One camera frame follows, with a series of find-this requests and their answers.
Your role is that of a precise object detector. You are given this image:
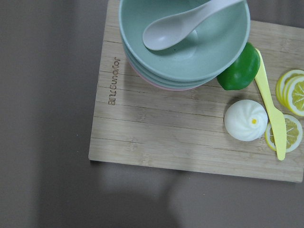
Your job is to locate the bamboo cutting board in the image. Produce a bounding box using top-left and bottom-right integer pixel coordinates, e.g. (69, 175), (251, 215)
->
(88, 0), (304, 182)

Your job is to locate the pink bottom bowl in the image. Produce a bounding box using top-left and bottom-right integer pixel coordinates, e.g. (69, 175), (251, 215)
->
(128, 61), (192, 91)

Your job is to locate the green top bowl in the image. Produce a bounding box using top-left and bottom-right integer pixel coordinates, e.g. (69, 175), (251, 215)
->
(119, 0), (250, 82)

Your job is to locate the pale pink spoon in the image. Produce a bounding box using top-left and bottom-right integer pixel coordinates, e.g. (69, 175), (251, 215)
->
(142, 0), (241, 51)

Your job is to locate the white steamed bun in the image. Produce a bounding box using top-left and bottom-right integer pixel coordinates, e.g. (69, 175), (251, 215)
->
(224, 100), (268, 142)

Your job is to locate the green lime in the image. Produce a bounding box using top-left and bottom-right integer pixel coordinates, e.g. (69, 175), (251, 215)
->
(217, 42), (260, 91)

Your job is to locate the yellow plastic knife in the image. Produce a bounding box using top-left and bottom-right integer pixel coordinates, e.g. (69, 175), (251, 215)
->
(255, 48), (287, 161)

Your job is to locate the lemon slice stack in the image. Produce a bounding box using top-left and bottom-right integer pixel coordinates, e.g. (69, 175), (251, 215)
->
(275, 69), (304, 116)

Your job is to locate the lemon slice under knife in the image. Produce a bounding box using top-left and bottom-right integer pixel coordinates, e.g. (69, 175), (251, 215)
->
(265, 114), (303, 153)

